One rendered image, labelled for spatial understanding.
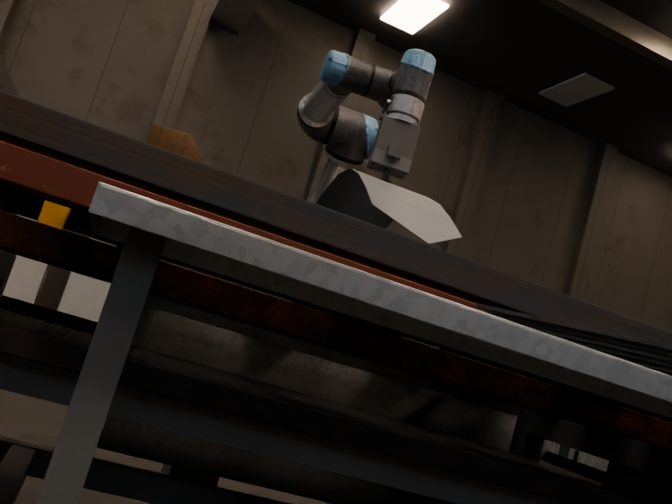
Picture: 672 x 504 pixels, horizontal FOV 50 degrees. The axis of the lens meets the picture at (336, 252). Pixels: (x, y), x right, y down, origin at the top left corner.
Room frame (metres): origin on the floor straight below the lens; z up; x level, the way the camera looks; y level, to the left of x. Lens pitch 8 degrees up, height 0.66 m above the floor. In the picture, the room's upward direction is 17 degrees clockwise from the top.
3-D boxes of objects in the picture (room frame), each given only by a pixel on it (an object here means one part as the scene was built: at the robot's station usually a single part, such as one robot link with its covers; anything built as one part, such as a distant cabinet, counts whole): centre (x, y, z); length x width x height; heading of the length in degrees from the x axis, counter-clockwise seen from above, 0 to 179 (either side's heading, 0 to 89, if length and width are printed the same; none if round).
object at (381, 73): (1.57, -0.02, 1.28); 0.11 x 0.11 x 0.08; 13
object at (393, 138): (1.47, -0.05, 1.13); 0.10 x 0.09 x 0.16; 4
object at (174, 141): (1.11, 0.29, 0.89); 0.12 x 0.06 x 0.05; 179
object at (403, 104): (1.48, -0.05, 1.21); 0.08 x 0.08 x 0.05
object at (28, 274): (9.88, 4.16, 0.77); 0.87 x 0.71 x 1.55; 108
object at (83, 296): (10.22, 3.08, 0.80); 0.82 x 0.73 x 1.61; 108
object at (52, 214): (1.50, 0.59, 0.78); 0.05 x 0.05 x 0.19; 16
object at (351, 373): (1.93, -0.13, 0.48); 1.30 x 0.04 x 0.35; 106
